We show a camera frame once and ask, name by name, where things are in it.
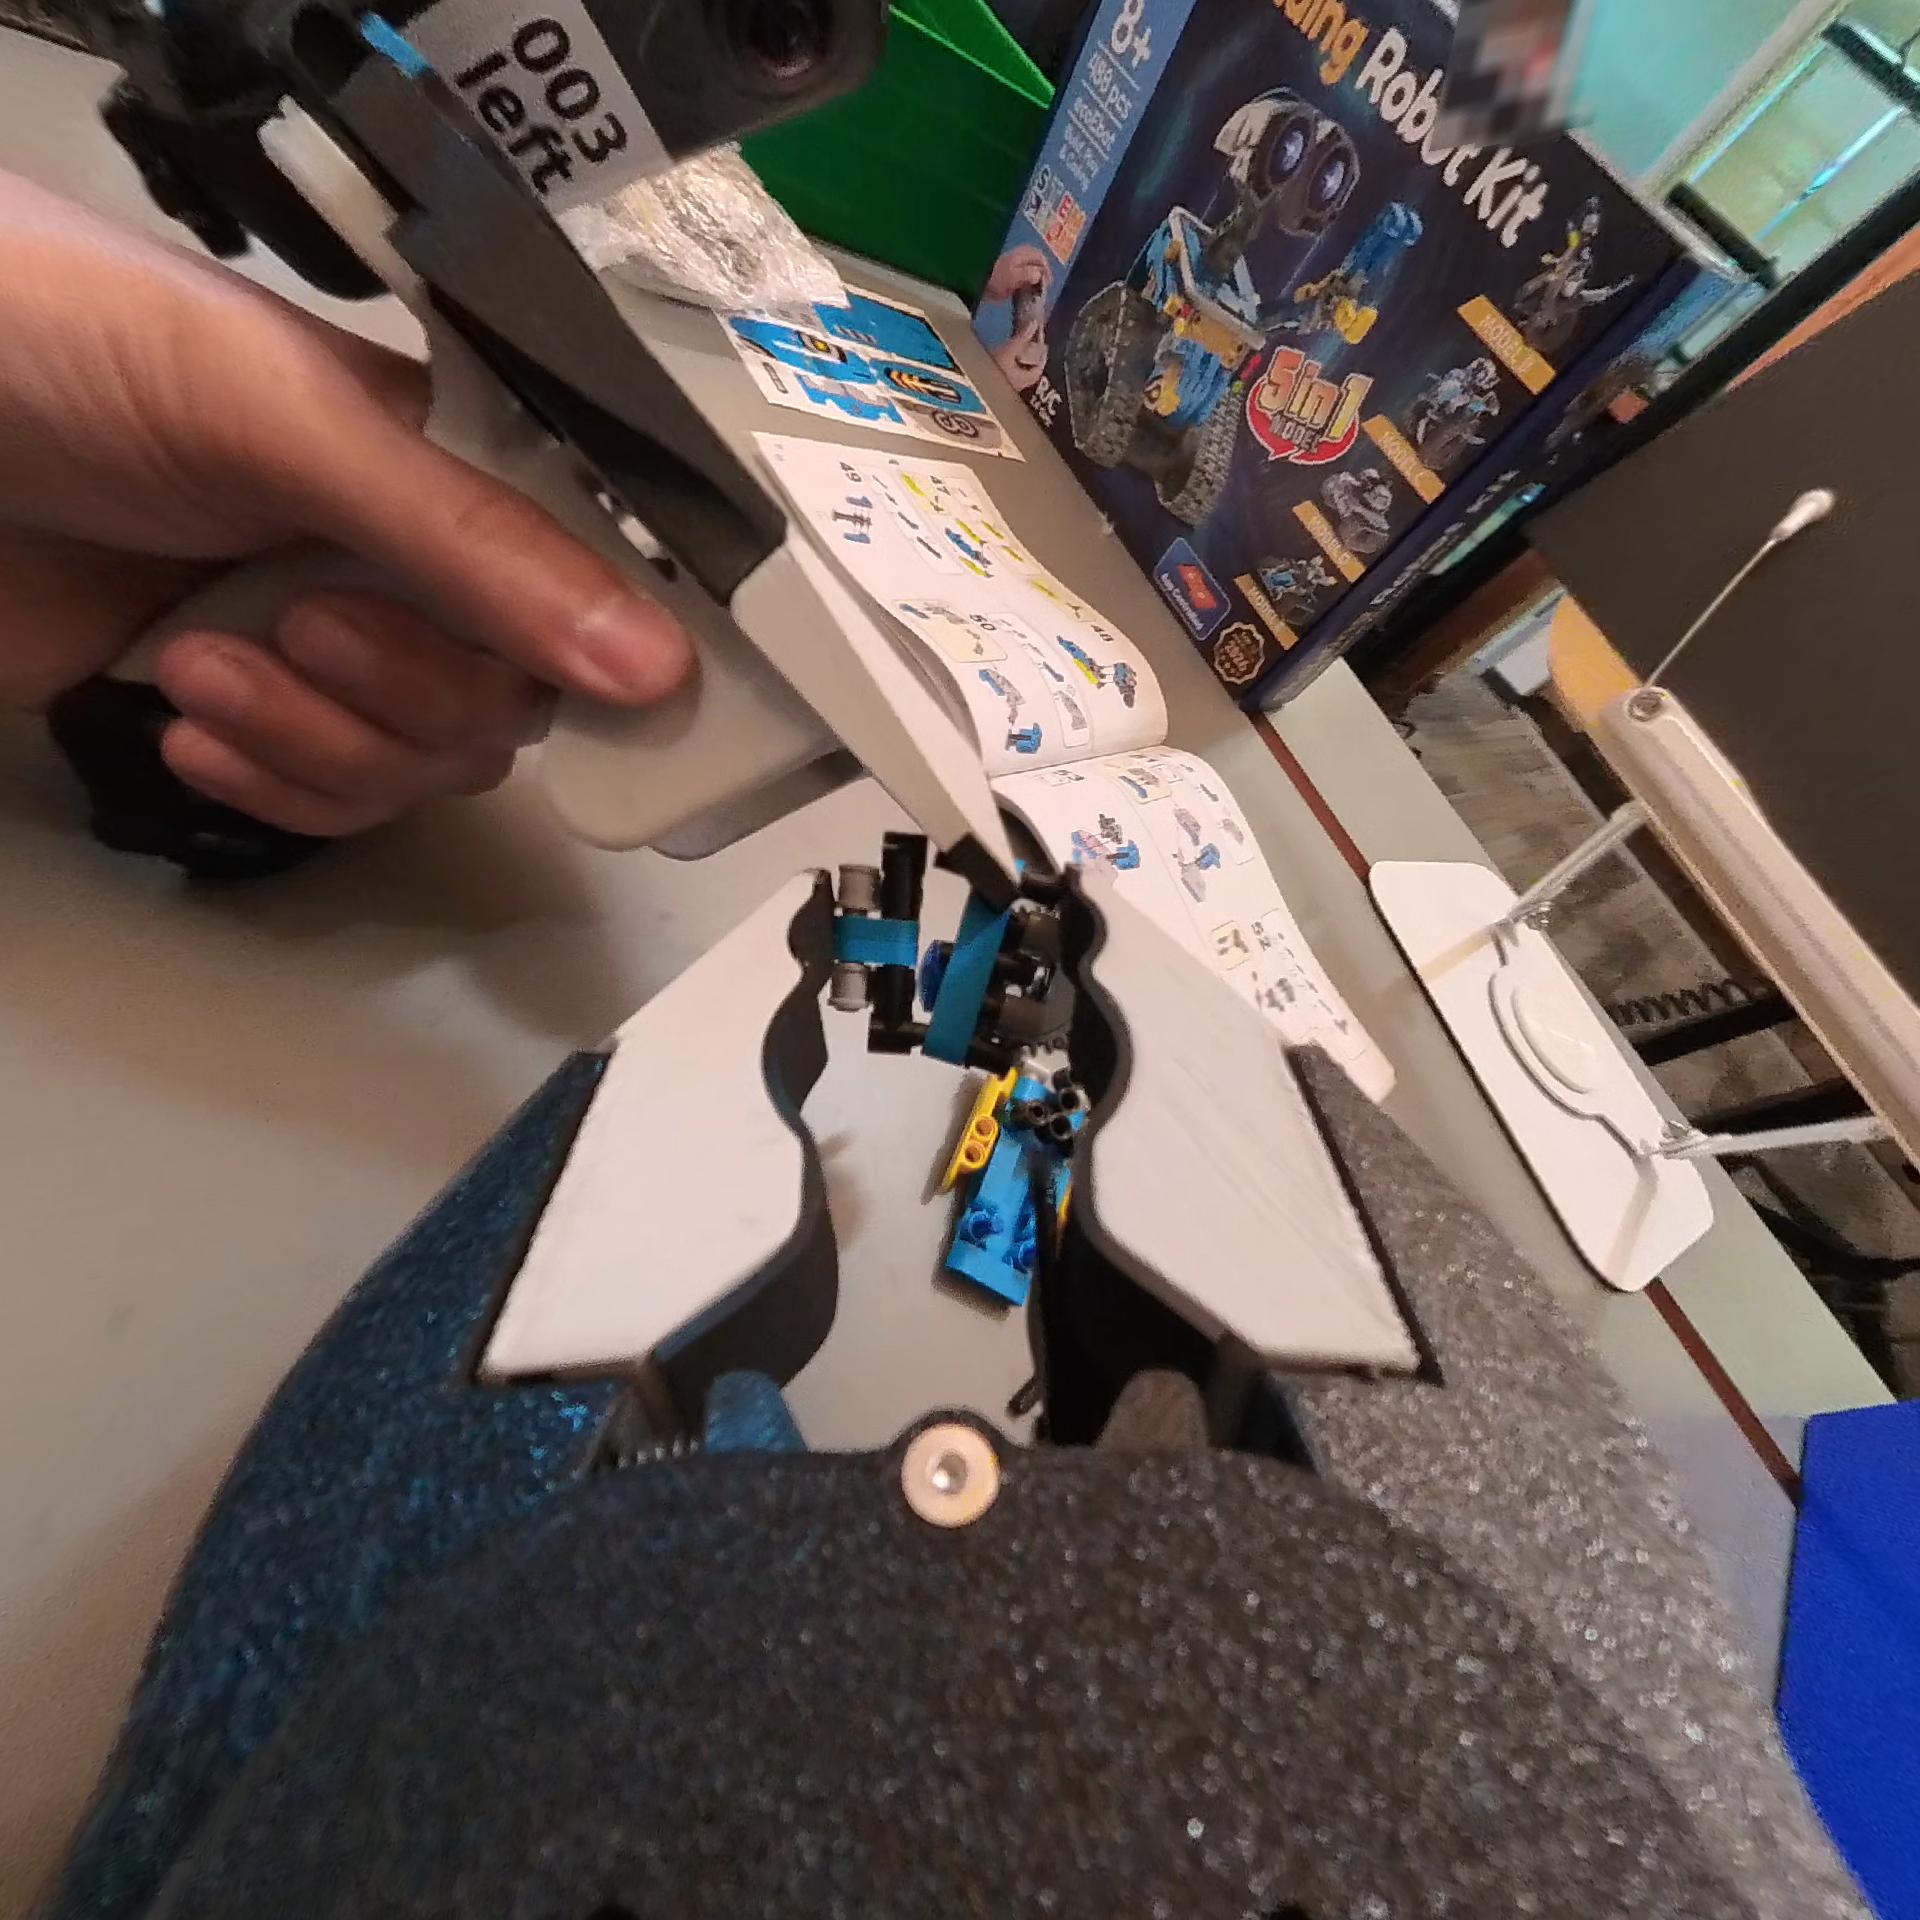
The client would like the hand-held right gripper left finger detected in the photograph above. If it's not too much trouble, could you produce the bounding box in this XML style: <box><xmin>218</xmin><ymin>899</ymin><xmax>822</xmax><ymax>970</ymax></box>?
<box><xmin>475</xmin><ymin>871</ymin><xmax>849</xmax><ymax>1404</ymax></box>

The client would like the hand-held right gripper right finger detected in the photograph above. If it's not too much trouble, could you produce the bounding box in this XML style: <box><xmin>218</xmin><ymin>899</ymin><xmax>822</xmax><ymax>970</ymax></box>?
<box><xmin>1036</xmin><ymin>877</ymin><xmax>1425</xmax><ymax>1417</ymax></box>

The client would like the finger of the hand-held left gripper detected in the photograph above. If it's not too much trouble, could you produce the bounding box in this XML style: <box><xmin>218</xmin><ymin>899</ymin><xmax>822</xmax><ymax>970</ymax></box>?
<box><xmin>727</xmin><ymin>527</ymin><xmax>1042</xmax><ymax>877</ymax></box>

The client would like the yellow blue brick assembly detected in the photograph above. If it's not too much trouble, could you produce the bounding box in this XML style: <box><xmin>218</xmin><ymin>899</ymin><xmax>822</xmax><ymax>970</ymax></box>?
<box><xmin>937</xmin><ymin>1046</ymin><xmax>1091</xmax><ymax>1310</ymax></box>

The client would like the black blue brick assembly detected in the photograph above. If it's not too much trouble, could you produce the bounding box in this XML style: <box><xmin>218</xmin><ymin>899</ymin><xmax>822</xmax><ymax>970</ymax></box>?
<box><xmin>832</xmin><ymin>839</ymin><xmax>1121</xmax><ymax>1060</ymax></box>

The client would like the grey desk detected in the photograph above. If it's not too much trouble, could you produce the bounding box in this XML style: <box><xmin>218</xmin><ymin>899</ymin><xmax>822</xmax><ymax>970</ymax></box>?
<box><xmin>0</xmin><ymin>33</ymin><xmax>1920</xmax><ymax>1863</ymax></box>

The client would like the person's left hand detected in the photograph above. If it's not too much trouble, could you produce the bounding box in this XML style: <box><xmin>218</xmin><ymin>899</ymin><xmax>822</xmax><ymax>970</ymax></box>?
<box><xmin>0</xmin><ymin>167</ymin><xmax>711</xmax><ymax>847</ymax></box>

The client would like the clear plastic bag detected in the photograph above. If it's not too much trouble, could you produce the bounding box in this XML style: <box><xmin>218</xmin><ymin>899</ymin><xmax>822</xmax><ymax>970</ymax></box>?
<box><xmin>583</xmin><ymin>154</ymin><xmax>791</xmax><ymax>319</ymax></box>

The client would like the building instruction booklet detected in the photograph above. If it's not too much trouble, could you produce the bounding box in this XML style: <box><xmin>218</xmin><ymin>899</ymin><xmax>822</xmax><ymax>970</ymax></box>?
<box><xmin>747</xmin><ymin>433</ymin><xmax>1401</xmax><ymax>1109</ymax></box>

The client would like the blue white leaflet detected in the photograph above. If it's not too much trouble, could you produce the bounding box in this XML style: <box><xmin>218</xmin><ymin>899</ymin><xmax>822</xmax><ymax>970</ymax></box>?
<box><xmin>711</xmin><ymin>284</ymin><xmax>1024</xmax><ymax>462</ymax></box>

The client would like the white stand base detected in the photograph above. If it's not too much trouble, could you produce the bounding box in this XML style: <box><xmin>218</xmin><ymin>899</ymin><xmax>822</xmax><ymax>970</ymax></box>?
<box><xmin>1370</xmin><ymin>859</ymin><xmax>1722</xmax><ymax>1300</ymax></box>

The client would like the green plastic bin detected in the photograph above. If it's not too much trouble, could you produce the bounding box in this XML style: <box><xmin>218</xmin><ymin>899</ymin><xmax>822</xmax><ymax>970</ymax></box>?
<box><xmin>734</xmin><ymin>0</ymin><xmax>1057</xmax><ymax>303</ymax></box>

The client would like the dark blue toy set box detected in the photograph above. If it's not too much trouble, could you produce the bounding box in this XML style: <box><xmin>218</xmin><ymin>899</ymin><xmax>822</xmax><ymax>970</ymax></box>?
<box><xmin>975</xmin><ymin>0</ymin><xmax>1702</xmax><ymax>716</ymax></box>

